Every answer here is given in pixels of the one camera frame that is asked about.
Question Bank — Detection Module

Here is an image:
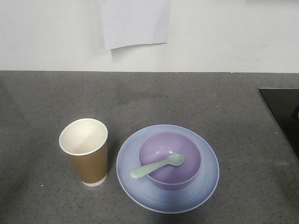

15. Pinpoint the purple plastic bowl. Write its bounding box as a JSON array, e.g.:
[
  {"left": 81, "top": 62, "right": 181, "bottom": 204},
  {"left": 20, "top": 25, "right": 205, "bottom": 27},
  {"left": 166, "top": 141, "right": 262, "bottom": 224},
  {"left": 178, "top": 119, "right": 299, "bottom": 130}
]
[{"left": 139, "top": 132, "right": 202, "bottom": 189}]

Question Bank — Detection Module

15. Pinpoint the pale green plastic spoon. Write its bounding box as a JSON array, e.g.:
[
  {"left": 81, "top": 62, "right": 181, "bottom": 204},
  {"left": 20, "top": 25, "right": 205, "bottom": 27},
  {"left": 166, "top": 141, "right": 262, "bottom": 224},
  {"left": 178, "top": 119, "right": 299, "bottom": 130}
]
[{"left": 129, "top": 154, "right": 185, "bottom": 179}]

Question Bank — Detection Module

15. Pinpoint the brown paper cup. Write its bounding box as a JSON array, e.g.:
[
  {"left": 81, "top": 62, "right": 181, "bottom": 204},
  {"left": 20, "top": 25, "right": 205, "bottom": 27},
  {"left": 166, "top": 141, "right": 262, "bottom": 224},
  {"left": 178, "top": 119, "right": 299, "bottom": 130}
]
[{"left": 59, "top": 118, "right": 108, "bottom": 187}]

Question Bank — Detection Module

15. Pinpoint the light blue plastic plate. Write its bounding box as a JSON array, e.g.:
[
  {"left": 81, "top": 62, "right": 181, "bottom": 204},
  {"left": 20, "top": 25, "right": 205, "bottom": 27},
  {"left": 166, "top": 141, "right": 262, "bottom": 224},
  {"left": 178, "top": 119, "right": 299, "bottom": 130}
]
[{"left": 116, "top": 125, "right": 220, "bottom": 214}]

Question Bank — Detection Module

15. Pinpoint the white paper sheet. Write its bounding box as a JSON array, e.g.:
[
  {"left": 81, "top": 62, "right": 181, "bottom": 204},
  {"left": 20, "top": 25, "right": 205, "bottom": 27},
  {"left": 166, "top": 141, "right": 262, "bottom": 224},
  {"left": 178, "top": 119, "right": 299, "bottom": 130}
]
[{"left": 101, "top": 0, "right": 171, "bottom": 49}]

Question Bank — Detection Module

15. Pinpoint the black induction cooktop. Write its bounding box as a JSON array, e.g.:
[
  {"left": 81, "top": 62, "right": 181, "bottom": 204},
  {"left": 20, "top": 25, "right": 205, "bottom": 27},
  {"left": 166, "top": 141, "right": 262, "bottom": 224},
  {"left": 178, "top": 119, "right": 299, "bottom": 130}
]
[{"left": 258, "top": 88, "right": 299, "bottom": 164}]

